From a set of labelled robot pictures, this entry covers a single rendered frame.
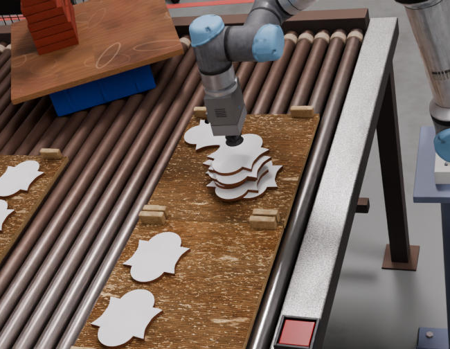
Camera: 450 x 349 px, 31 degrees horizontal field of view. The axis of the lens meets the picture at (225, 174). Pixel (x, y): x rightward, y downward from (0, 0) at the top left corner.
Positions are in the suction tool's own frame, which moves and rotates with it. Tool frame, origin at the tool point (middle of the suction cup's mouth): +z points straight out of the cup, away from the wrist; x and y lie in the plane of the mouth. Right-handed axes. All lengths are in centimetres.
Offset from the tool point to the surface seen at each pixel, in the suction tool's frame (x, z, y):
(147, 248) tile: -16.0, 8.5, 27.0
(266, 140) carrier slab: 3.9, 9.5, -12.1
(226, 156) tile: -2.4, 3.5, 1.4
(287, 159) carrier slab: 10.4, 9.5, -4.4
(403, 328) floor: 30, 103, -30
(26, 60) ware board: -74, -1, -42
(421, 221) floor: 34, 103, -82
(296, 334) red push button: 20, 10, 48
